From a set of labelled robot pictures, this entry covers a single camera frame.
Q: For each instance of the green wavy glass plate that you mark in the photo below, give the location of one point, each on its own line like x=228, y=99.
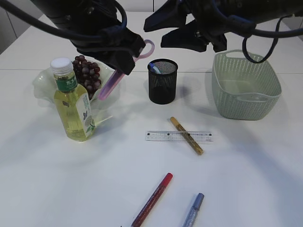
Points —
x=45, y=87

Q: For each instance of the blue scissors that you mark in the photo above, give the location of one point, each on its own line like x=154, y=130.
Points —
x=153, y=68

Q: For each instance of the clear plastic ruler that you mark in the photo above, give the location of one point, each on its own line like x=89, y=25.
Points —
x=175, y=136

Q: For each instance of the blue glitter pen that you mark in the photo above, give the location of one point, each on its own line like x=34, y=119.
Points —
x=192, y=214

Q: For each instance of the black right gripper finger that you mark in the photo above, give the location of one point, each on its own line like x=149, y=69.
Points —
x=193, y=38

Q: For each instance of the red glitter pen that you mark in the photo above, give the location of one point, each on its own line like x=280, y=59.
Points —
x=143, y=214

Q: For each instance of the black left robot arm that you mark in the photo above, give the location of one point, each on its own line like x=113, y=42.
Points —
x=96, y=28

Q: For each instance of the purple grape bunch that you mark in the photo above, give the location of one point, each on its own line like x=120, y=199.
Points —
x=87, y=74

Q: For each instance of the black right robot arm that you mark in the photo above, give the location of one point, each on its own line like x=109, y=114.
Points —
x=197, y=23

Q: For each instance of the gold glitter pen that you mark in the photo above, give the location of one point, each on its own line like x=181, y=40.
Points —
x=194, y=145

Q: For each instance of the clear plastic sheet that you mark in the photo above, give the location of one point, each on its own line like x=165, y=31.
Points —
x=252, y=97

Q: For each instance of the pink purple scissors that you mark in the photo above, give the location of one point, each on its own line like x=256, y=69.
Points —
x=117, y=76

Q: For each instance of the green plastic woven basket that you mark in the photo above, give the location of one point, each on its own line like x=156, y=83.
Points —
x=233, y=75

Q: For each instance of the black mesh pen holder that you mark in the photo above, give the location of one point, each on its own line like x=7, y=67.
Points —
x=162, y=87

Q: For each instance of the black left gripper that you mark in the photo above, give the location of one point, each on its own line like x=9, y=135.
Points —
x=123, y=44

